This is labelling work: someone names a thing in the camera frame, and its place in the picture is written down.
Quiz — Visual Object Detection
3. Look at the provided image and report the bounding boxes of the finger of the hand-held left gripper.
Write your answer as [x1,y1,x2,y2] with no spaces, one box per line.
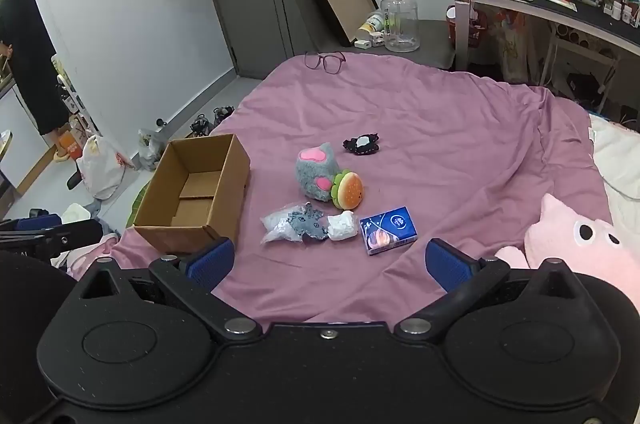
[47,220,104,261]
[0,214,72,245]

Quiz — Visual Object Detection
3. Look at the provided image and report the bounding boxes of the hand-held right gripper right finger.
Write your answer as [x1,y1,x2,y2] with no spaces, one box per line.
[394,238,582,338]

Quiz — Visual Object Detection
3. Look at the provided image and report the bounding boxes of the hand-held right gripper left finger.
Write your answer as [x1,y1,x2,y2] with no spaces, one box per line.
[75,238,262,339]

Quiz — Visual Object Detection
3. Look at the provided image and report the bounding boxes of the brown cardboard box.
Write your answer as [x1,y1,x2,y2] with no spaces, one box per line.
[132,134,251,255]

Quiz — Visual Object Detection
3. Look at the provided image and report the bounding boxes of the blue tissue packet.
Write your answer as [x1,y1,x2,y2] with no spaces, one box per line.
[359,206,418,256]

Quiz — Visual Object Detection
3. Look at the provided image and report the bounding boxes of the clear bag with grey cloth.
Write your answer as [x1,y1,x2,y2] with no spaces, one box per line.
[260,201,332,246]

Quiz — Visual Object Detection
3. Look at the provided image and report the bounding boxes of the white soft pouch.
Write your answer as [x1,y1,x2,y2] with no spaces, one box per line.
[327,211,360,243]

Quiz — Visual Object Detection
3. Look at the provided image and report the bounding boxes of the hamburger plush toy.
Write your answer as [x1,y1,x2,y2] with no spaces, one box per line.
[330,171,365,211]

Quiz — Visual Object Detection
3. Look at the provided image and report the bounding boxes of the grey pink plush paw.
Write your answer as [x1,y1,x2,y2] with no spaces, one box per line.
[295,143,347,205]

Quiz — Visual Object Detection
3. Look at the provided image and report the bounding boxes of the black fabric hair accessory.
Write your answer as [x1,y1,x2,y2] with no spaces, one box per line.
[343,133,381,155]

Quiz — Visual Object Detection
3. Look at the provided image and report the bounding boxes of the white floor container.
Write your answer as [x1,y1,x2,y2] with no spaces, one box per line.
[61,203,92,223]

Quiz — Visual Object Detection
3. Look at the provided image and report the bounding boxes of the white plastic bag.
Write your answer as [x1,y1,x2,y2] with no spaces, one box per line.
[79,135,127,201]

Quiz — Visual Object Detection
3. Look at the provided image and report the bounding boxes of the orange box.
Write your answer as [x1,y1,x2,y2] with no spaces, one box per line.
[66,124,87,161]

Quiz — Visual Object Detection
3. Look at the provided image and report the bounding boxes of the grey plastic bag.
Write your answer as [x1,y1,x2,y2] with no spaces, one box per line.
[137,128,166,173]

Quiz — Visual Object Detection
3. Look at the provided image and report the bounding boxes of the pink pig plush pillow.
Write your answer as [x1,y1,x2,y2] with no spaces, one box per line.
[494,193,640,302]

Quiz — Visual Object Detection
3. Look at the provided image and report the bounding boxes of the pink bed sheet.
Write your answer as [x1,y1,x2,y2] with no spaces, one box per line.
[67,51,615,325]

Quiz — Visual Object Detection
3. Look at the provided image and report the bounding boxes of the white quilt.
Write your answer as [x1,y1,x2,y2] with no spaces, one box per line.
[589,114,640,225]

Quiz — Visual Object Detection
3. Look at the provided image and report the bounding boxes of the red bin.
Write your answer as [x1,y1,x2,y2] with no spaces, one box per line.
[446,5,489,50]

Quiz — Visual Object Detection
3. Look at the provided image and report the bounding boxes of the clear large water jug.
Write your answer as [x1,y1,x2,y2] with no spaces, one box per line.
[380,0,421,53]

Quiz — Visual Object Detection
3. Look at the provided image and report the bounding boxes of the white yellow lying can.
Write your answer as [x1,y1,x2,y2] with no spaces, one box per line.
[360,10,386,35]

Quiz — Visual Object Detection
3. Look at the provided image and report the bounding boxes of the white desk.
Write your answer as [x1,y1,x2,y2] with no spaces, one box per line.
[453,0,640,87]

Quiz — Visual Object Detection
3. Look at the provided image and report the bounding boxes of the purple frame eyeglasses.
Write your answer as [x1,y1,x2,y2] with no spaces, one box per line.
[304,51,347,75]

